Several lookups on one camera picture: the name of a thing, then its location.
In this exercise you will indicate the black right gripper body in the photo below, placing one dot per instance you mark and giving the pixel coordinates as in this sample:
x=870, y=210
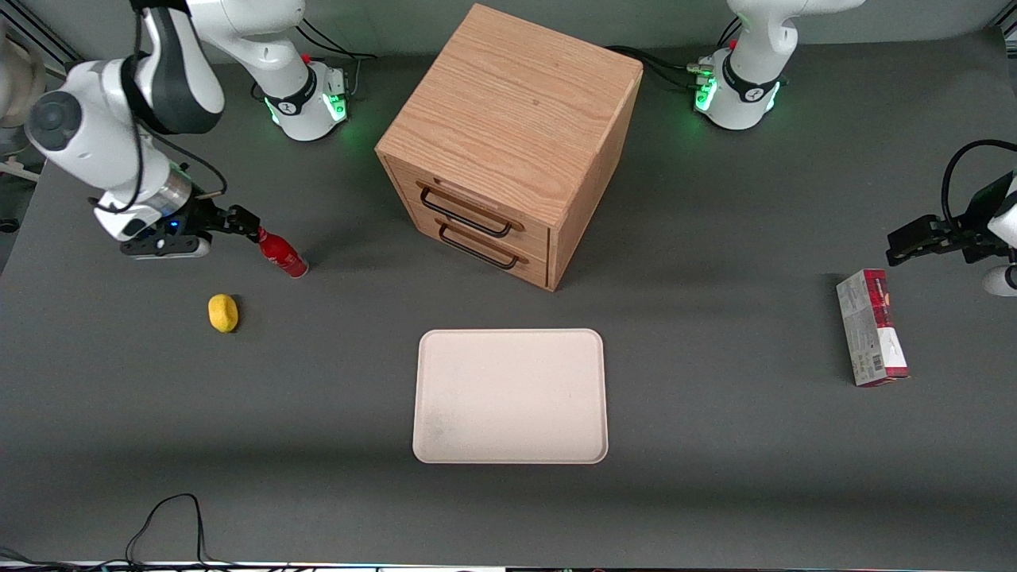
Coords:
x=204, y=218

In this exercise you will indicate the wooden drawer cabinet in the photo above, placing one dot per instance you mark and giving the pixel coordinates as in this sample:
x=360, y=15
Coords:
x=516, y=111

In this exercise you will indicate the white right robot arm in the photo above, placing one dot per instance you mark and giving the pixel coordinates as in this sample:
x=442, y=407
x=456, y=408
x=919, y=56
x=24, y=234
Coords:
x=87, y=119

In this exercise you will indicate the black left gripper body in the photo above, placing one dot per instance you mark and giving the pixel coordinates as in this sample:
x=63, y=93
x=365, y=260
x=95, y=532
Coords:
x=971, y=233

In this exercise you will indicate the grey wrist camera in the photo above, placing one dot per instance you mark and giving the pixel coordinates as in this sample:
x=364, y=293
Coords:
x=1001, y=281
x=165, y=246

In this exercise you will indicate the red and grey carton box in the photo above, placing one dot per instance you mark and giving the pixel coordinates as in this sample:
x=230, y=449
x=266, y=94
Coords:
x=871, y=334

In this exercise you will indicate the aluminium frame rail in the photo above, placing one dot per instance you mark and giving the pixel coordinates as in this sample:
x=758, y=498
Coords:
x=40, y=36

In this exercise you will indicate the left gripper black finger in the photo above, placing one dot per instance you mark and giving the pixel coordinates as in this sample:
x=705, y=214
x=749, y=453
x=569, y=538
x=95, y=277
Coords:
x=902, y=257
x=914, y=232

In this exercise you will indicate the beige rectangular tray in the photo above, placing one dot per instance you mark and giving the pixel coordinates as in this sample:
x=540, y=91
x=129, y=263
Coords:
x=510, y=396

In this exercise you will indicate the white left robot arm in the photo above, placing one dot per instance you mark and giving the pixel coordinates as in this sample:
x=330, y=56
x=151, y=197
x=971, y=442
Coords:
x=743, y=87

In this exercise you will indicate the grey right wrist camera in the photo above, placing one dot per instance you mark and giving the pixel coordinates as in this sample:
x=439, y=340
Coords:
x=165, y=246

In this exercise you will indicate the yellow lemon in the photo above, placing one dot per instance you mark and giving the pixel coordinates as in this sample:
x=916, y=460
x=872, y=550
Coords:
x=223, y=313

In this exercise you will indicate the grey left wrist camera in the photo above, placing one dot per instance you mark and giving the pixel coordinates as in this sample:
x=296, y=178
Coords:
x=1001, y=281

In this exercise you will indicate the red coke bottle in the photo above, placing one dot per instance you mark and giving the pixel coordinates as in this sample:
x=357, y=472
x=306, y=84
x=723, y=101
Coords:
x=284, y=257

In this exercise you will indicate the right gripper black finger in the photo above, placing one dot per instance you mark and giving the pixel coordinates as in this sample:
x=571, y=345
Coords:
x=245, y=214
x=248, y=232

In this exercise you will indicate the wooden drawer front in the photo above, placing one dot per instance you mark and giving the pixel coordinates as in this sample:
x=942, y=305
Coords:
x=477, y=208
x=493, y=258

